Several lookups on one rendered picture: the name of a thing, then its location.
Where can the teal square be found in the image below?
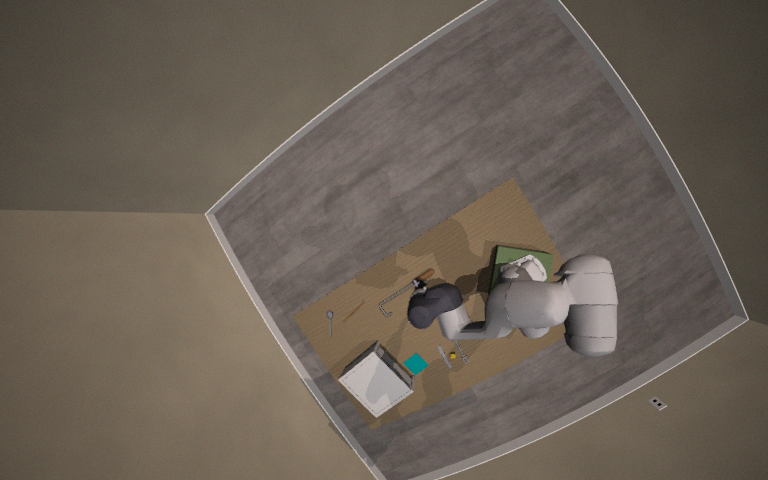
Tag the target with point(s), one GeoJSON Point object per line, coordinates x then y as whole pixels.
{"type": "Point", "coordinates": [415, 363]}

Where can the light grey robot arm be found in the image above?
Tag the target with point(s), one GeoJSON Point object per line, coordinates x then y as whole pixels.
{"type": "Point", "coordinates": [591, 328]}

